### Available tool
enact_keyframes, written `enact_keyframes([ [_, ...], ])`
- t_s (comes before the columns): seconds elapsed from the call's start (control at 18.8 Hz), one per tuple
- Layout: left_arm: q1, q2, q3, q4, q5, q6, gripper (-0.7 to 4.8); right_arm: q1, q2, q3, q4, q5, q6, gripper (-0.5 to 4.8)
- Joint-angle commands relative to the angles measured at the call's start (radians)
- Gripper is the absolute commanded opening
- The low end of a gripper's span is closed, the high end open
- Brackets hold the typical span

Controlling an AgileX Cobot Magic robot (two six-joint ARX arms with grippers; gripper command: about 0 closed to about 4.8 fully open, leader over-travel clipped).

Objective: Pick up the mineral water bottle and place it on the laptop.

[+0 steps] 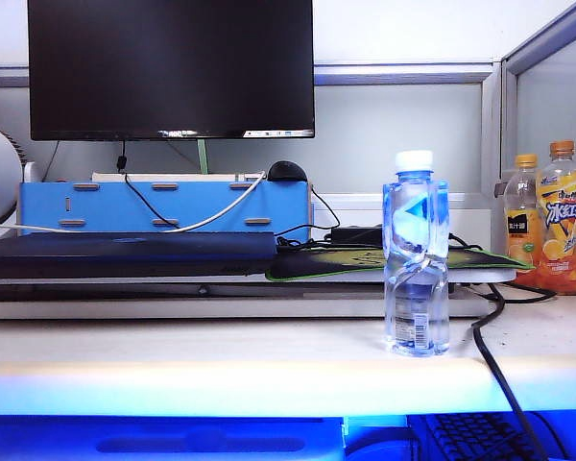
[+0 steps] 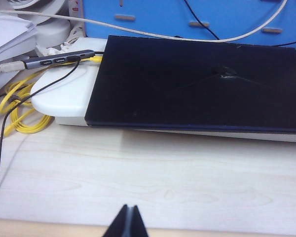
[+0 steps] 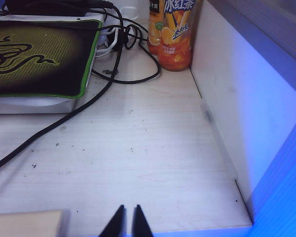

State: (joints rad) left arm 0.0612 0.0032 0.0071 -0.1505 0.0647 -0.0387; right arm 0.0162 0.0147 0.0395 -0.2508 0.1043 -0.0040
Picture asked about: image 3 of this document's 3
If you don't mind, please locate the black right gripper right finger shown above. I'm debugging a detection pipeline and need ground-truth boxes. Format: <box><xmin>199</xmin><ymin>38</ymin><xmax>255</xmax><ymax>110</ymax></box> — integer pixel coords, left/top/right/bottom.
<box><xmin>132</xmin><ymin>204</ymin><xmax>154</xmax><ymax>237</ymax></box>

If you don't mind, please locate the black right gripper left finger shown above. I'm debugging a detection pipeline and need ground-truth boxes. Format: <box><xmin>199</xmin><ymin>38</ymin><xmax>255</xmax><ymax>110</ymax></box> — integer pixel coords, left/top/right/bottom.
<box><xmin>98</xmin><ymin>204</ymin><xmax>127</xmax><ymax>237</ymax></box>

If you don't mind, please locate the iced tea bottle yellow label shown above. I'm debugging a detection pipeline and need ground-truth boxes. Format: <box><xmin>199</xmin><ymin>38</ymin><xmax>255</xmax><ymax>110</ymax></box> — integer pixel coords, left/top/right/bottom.
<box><xmin>157</xmin><ymin>0</ymin><xmax>204</xmax><ymax>72</ymax></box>

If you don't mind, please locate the orange juice bottle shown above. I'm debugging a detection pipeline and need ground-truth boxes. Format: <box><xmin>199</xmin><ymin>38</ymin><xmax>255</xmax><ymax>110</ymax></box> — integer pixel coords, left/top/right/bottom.
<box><xmin>147</xmin><ymin>0</ymin><xmax>166</xmax><ymax>56</ymax></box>

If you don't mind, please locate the white desk riser stand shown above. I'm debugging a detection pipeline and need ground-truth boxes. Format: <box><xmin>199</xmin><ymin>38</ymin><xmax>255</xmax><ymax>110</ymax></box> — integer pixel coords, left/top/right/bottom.
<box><xmin>0</xmin><ymin>12</ymin><xmax>107</xmax><ymax>115</ymax></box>

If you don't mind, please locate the black green snake mouse pad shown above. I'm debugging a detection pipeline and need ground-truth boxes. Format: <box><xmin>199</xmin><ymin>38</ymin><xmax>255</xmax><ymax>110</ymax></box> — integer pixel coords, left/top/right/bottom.
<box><xmin>0</xmin><ymin>19</ymin><xmax>104</xmax><ymax>99</ymax></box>

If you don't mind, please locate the thick black power cable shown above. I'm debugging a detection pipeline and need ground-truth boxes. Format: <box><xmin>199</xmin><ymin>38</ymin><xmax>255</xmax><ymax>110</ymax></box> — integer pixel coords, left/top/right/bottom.
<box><xmin>0</xmin><ymin>0</ymin><xmax>123</xmax><ymax>175</ymax></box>

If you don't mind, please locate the thin black cable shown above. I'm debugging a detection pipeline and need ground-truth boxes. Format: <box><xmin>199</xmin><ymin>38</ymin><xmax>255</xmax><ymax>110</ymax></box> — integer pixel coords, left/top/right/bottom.
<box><xmin>91</xmin><ymin>23</ymin><xmax>161</xmax><ymax>85</ymax></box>

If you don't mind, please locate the white cable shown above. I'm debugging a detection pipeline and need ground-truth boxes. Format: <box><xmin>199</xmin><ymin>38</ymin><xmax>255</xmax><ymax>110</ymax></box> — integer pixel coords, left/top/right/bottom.
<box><xmin>95</xmin><ymin>24</ymin><xmax>122</xmax><ymax>58</ymax></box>

